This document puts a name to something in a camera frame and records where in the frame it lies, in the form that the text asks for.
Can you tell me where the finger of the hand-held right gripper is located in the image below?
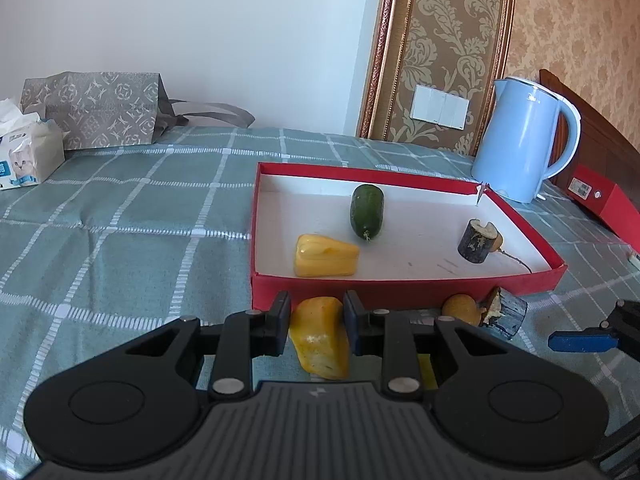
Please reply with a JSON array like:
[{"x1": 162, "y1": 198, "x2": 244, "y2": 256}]
[
  {"x1": 548, "y1": 300, "x2": 640, "y2": 356},
  {"x1": 594, "y1": 427, "x2": 640, "y2": 480}
]

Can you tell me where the grey patterned gift bag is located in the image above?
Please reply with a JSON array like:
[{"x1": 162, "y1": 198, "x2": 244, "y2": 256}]
[{"x1": 21, "y1": 71, "x2": 256, "y2": 152}]

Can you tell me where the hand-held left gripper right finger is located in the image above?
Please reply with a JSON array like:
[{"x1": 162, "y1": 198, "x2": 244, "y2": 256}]
[{"x1": 342, "y1": 290, "x2": 523, "y2": 401}]

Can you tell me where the light blue electric kettle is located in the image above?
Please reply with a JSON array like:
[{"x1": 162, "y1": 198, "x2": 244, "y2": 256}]
[{"x1": 471, "y1": 76, "x2": 582, "y2": 204}]

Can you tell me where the wooden chair back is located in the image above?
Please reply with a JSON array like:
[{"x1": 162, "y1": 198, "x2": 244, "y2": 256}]
[{"x1": 539, "y1": 68, "x2": 640, "y2": 196}]

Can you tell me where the small brown potato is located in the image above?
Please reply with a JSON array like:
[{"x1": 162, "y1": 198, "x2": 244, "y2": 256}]
[{"x1": 441, "y1": 293, "x2": 484, "y2": 327}]

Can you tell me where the flat red box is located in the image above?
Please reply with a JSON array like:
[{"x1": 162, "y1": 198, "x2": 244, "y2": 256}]
[{"x1": 567, "y1": 164, "x2": 640, "y2": 253}]

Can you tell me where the yellow pepper piece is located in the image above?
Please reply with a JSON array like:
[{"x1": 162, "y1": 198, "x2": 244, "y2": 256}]
[
  {"x1": 293, "y1": 233, "x2": 361, "y2": 278},
  {"x1": 289, "y1": 296, "x2": 351, "y2": 380},
  {"x1": 417, "y1": 354, "x2": 440, "y2": 390}
]

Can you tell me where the green cucumber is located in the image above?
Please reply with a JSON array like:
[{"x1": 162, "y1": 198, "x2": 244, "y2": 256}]
[{"x1": 349, "y1": 184, "x2": 385, "y2": 242}]

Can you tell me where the eggplant piece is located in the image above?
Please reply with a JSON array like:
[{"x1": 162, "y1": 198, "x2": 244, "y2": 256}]
[
  {"x1": 457, "y1": 218, "x2": 505, "y2": 264},
  {"x1": 479, "y1": 286, "x2": 529, "y2": 341}
]

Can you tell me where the white wall switch panel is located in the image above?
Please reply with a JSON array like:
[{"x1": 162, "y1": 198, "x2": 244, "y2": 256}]
[{"x1": 411, "y1": 84, "x2": 471, "y2": 128}]

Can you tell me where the green checked tablecloth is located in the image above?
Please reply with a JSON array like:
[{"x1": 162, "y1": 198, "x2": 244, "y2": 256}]
[{"x1": 0, "y1": 125, "x2": 640, "y2": 480}]

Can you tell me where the gold wall frame moulding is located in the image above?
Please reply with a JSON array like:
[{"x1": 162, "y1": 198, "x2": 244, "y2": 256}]
[{"x1": 356, "y1": 0, "x2": 518, "y2": 158}]

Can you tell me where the white tissue pack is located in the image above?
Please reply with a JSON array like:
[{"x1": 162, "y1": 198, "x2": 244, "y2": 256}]
[{"x1": 0, "y1": 98, "x2": 67, "y2": 192}]

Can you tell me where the red cardboard box tray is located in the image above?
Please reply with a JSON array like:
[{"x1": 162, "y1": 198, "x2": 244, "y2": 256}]
[{"x1": 250, "y1": 161, "x2": 569, "y2": 312}]

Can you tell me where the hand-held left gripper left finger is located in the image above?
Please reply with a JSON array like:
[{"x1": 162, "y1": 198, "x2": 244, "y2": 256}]
[{"x1": 115, "y1": 290, "x2": 292, "y2": 401}]

